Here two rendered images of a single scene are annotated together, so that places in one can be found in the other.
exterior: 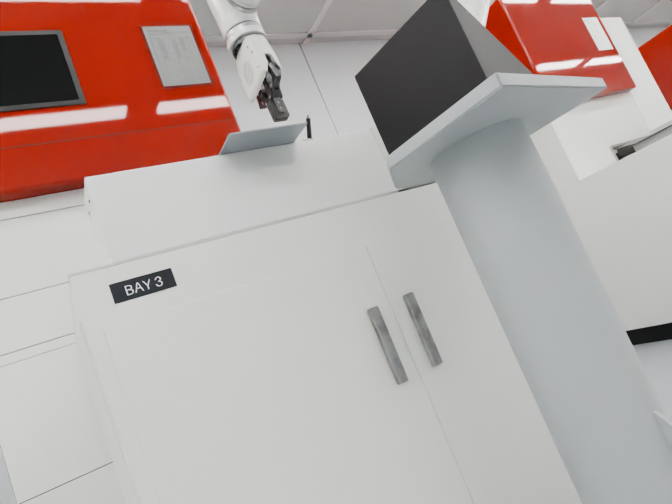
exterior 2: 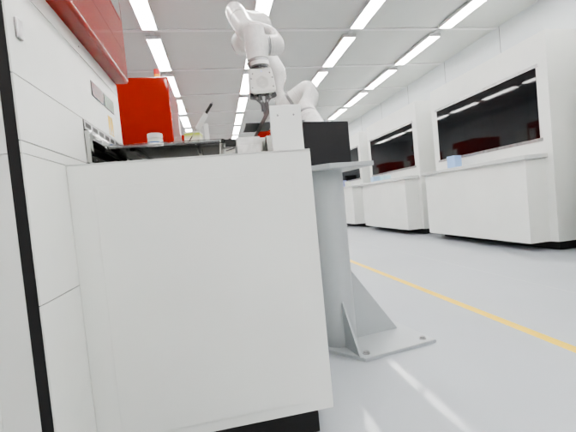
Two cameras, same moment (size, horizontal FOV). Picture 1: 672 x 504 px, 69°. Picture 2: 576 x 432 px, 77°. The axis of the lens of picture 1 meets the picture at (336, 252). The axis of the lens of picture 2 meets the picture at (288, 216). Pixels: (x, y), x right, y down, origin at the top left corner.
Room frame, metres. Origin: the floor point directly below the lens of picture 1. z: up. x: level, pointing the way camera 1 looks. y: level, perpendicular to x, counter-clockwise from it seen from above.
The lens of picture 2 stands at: (0.38, 1.34, 0.68)
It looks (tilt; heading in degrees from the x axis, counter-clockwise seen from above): 2 degrees down; 290
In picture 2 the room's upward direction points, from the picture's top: 5 degrees counter-clockwise
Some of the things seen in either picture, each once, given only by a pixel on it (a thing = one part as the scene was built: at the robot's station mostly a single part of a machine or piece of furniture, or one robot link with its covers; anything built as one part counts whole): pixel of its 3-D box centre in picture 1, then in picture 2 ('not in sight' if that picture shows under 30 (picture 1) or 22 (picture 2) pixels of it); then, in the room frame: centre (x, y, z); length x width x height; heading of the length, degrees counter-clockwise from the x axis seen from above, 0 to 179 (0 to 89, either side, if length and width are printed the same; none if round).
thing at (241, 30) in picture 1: (246, 42); (258, 64); (0.94, 0.01, 1.22); 0.09 x 0.08 x 0.03; 31
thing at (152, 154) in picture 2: not in sight; (171, 153); (1.22, 0.23, 0.90); 0.34 x 0.34 x 0.01; 31
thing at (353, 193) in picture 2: not in sight; (359, 182); (1.73, -7.29, 1.00); 1.80 x 1.08 x 2.00; 121
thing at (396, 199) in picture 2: not in sight; (406, 172); (0.60, -5.40, 1.00); 1.80 x 1.08 x 2.00; 121
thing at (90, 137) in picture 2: not in sight; (110, 156); (1.39, 0.35, 0.89); 0.44 x 0.02 x 0.10; 121
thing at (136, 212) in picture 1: (256, 195); (273, 145); (0.88, 0.10, 0.89); 0.55 x 0.09 x 0.14; 121
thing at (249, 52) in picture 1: (258, 66); (261, 81); (0.94, 0.00, 1.16); 0.10 x 0.07 x 0.11; 31
